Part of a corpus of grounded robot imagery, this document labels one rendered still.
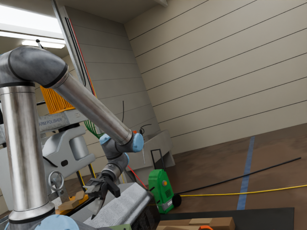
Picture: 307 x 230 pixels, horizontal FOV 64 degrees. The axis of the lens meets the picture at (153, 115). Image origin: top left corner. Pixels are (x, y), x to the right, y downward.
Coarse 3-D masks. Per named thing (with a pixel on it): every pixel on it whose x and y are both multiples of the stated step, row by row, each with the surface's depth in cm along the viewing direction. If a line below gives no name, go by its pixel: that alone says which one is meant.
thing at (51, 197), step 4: (56, 192) 188; (60, 192) 187; (48, 196) 180; (52, 196) 183; (56, 196) 186; (52, 200) 182; (8, 216) 159; (0, 220) 154; (4, 220) 156; (8, 220) 147; (0, 224) 143; (4, 224) 145; (0, 228) 142; (4, 228) 144
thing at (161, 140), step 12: (156, 132) 607; (168, 132) 592; (144, 144) 479; (156, 144) 522; (168, 144) 573; (132, 156) 495; (144, 156) 483; (156, 156) 507; (168, 156) 583; (132, 168) 500; (144, 168) 503; (156, 168) 602; (144, 180) 508
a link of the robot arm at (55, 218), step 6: (48, 216) 78; (54, 216) 77; (60, 216) 77; (66, 216) 79; (42, 222) 78; (48, 222) 77; (54, 222) 76; (60, 222) 75; (66, 222) 75; (72, 222) 77; (78, 222) 80; (36, 228) 77; (42, 228) 76; (48, 228) 75; (54, 228) 75; (60, 228) 74; (66, 228) 73; (72, 228) 74; (78, 228) 76; (84, 228) 79; (90, 228) 83
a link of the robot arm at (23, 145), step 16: (0, 64) 82; (0, 80) 83; (16, 80) 83; (0, 96) 85; (16, 96) 83; (32, 96) 87; (16, 112) 83; (32, 112) 87; (16, 128) 83; (32, 128) 86; (16, 144) 83; (32, 144) 85; (16, 160) 83; (32, 160) 85; (16, 176) 83; (32, 176) 84; (16, 192) 83; (32, 192) 84; (16, 208) 84; (32, 208) 84; (48, 208) 87; (16, 224) 81; (32, 224) 82
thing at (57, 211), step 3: (87, 195) 279; (69, 198) 293; (72, 198) 289; (84, 198) 274; (87, 198) 277; (81, 201) 270; (84, 201) 273; (75, 207) 262; (57, 210) 260; (63, 210) 252; (66, 210) 253; (69, 210) 255; (57, 213) 250; (60, 213) 247; (63, 213) 249; (66, 213) 252
